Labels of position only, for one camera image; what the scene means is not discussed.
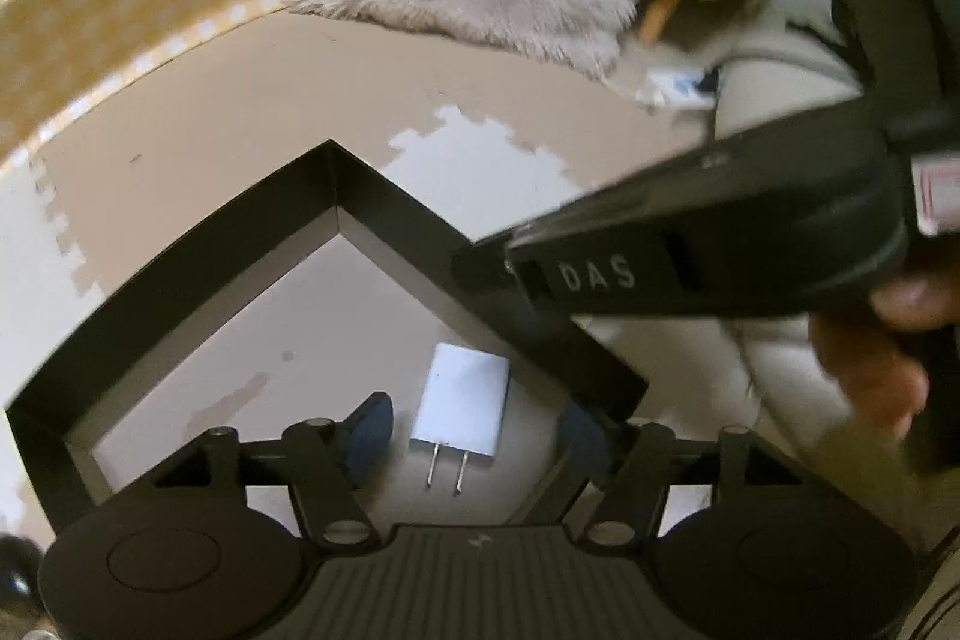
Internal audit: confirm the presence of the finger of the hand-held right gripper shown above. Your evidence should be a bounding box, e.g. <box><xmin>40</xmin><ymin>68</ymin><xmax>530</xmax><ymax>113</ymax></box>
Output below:
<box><xmin>450</xmin><ymin>233</ymin><xmax>530</xmax><ymax>304</ymax></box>

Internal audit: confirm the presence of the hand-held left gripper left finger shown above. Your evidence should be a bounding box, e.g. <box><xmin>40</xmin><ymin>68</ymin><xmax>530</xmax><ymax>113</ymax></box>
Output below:
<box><xmin>150</xmin><ymin>391</ymin><xmax>395</xmax><ymax>552</ymax></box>

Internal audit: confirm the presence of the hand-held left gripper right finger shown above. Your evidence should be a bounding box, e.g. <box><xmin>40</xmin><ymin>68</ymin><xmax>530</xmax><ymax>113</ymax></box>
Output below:
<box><xmin>561</xmin><ymin>400</ymin><xmax>808</xmax><ymax>548</ymax></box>

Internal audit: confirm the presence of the white charger plug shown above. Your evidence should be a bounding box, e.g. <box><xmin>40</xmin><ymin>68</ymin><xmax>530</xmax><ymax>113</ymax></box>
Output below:
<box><xmin>409</xmin><ymin>342</ymin><xmax>513</xmax><ymax>495</ymax></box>

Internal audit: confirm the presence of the black cardboard box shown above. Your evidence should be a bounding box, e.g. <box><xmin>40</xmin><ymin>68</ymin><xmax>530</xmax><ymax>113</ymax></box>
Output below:
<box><xmin>4</xmin><ymin>139</ymin><xmax>650</xmax><ymax>540</ymax></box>

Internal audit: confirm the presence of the person's right hand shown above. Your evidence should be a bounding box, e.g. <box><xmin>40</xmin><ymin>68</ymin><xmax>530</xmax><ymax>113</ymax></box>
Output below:
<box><xmin>812</xmin><ymin>278</ymin><xmax>936</xmax><ymax>444</ymax></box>

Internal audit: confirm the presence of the blue and white packet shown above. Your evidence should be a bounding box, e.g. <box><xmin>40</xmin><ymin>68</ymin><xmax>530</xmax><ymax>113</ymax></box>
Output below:
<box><xmin>636</xmin><ymin>65</ymin><xmax>723</xmax><ymax>114</ymax></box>

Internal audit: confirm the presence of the small orange object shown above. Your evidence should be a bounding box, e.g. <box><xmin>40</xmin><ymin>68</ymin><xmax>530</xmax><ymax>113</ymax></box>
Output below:
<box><xmin>636</xmin><ymin>0</ymin><xmax>685</xmax><ymax>43</ymax></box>

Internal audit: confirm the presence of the beige and white foam mat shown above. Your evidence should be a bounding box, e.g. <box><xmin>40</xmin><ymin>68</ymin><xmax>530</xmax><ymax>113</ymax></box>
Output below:
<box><xmin>0</xmin><ymin>1</ymin><xmax>725</xmax><ymax>536</ymax></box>

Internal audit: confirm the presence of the black round object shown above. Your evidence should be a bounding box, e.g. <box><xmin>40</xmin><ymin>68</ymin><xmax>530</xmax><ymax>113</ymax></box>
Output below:
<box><xmin>0</xmin><ymin>533</ymin><xmax>43</xmax><ymax>615</ymax></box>

